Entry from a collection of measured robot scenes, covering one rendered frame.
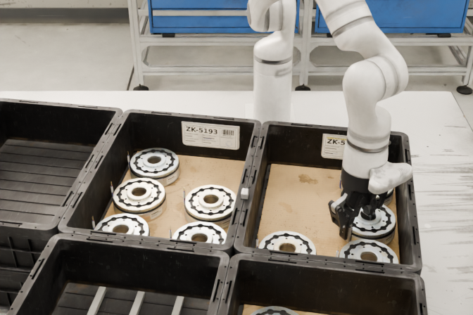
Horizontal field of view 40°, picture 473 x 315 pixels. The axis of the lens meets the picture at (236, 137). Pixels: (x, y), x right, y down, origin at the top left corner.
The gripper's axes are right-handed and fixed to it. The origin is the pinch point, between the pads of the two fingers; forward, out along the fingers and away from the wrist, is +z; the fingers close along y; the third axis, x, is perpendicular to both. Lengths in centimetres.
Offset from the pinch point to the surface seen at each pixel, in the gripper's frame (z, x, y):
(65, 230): -8, -22, 46
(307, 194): 2.3, -14.5, -1.1
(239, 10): 41, -174, -100
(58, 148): 2, -60, 33
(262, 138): -6.4, -26.0, 1.7
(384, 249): -0.5, 7.7, 0.6
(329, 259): -7.7, 8.8, 15.6
